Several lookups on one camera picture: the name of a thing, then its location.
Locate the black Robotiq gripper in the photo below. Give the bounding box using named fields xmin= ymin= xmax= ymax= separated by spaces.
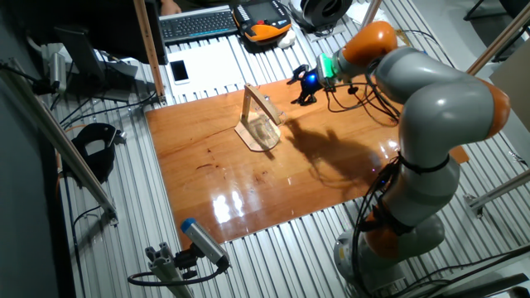
xmin=288 ymin=64 xmax=324 ymax=107

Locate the clear glass cup with handle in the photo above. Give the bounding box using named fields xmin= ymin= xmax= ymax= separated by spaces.
xmin=248 ymin=95 xmax=287 ymax=146

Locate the wooden cup rack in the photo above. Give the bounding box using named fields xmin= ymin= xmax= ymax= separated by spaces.
xmin=234 ymin=82 xmax=283 ymax=152

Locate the bare human hand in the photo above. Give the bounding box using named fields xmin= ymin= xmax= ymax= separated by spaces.
xmin=160 ymin=0 xmax=182 ymax=16

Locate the white rounded object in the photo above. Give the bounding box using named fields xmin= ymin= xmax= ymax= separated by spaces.
xmin=276 ymin=28 xmax=297 ymax=50

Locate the orange black teach pendant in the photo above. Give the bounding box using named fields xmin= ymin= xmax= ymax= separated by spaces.
xmin=232 ymin=0 xmax=293 ymax=44

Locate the black round spool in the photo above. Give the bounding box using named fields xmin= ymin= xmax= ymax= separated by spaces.
xmin=289 ymin=0 xmax=354 ymax=34

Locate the white paper sheet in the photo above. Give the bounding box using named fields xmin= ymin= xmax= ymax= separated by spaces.
xmin=165 ymin=39 xmax=249 ymax=99

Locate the glossy wooden board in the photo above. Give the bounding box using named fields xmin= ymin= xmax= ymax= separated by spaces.
xmin=144 ymin=70 xmax=471 ymax=249

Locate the white smartphone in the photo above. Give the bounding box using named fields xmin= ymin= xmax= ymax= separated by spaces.
xmin=169 ymin=59 xmax=191 ymax=86

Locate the black computer keyboard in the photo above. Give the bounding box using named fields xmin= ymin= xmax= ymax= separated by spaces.
xmin=158 ymin=4 xmax=240 ymax=46

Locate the slanted aluminium beam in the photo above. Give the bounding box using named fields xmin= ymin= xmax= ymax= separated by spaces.
xmin=463 ymin=2 xmax=530 ymax=78

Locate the grey cardboard panel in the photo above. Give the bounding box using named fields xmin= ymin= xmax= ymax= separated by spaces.
xmin=489 ymin=49 xmax=530 ymax=133

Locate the black curved clamp device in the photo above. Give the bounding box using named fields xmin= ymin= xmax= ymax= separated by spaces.
xmin=70 ymin=122 xmax=128 ymax=185

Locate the metal post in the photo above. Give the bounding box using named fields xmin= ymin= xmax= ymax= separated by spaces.
xmin=360 ymin=0 xmax=383 ymax=29

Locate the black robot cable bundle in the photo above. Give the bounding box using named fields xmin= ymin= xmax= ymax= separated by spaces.
xmin=325 ymin=28 xmax=452 ymax=298

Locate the wooden frame post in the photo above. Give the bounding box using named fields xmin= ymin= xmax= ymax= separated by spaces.
xmin=132 ymin=0 xmax=167 ymax=104

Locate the grey camera with blue cap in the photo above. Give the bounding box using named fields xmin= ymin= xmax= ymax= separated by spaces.
xmin=180 ymin=217 xmax=231 ymax=270

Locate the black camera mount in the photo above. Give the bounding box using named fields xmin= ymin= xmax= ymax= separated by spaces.
xmin=173 ymin=243 xmax=204 ymax=281

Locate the aluminium bar with foot bracket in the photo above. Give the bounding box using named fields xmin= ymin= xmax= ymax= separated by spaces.
xmin=463 ymin=169 xmax=530 ymax=219

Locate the aluminium profile camera post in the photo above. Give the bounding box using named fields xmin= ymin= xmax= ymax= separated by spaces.
xmin=144 ymin=242 xmax=195 ymax=298

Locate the black camera cable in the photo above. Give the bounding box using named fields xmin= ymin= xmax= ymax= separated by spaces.
xmin=127 ymin=258 xmax=231 ymax=287

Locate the grey cylindrical camera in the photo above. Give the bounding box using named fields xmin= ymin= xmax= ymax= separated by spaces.
xmin=48 ymin=51 xmax=68 ymax=94

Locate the long aluminium frame bar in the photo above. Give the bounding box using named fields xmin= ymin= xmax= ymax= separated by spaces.
xmin=0 ymin=57 xmax=119 ymax=227

